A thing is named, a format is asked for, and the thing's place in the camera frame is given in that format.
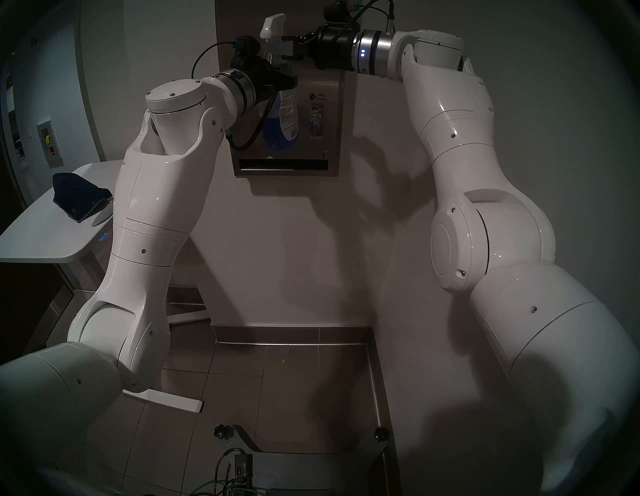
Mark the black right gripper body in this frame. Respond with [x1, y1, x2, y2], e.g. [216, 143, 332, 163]
[298, 24, 359, 71]

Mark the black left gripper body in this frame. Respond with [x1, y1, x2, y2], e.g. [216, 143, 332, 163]
[232, 35, 297, 104]

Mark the blue cleaner spray bottle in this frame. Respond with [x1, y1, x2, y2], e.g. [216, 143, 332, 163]
[259, 14, 301, 151]

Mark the dark blue cloth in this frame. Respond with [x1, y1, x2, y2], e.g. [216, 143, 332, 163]
[52, 172, 114, 224]

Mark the white table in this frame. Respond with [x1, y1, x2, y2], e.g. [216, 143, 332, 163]
[0, 160, 211, 414]

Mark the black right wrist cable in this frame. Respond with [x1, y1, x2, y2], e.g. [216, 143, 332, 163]
[350, 0, 397, 22]

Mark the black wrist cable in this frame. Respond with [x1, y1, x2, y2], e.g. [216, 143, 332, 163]
[192, 41, 277, 150]
[350, 0, 397, 22]

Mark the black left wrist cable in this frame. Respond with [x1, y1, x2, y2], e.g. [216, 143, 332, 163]
[192, 41, 277, 150]

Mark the stainless steel wall dispenser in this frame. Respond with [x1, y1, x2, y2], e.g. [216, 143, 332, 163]
[215, 0, 351, 178]

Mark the black base cable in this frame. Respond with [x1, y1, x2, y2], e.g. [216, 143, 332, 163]
[214, 447, 244, 490]

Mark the grey robot base frame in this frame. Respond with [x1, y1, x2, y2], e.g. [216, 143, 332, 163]
[215, 425, 392, 496]

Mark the green cable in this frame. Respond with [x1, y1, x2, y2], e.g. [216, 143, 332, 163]
[187, 477, 251, 496]

